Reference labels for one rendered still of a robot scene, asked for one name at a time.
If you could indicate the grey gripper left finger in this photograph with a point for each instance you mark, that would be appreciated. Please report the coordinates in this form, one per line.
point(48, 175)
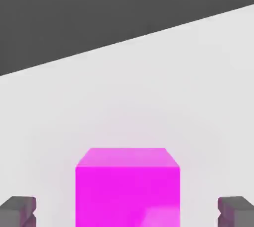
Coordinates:
point(15, 211)

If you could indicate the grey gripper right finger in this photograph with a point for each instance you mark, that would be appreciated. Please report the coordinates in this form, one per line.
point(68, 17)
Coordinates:
point(238, 211)

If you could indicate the small magenta cube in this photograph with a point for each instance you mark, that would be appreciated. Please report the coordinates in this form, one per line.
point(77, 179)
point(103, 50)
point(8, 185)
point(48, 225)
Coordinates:
point(127, 191)

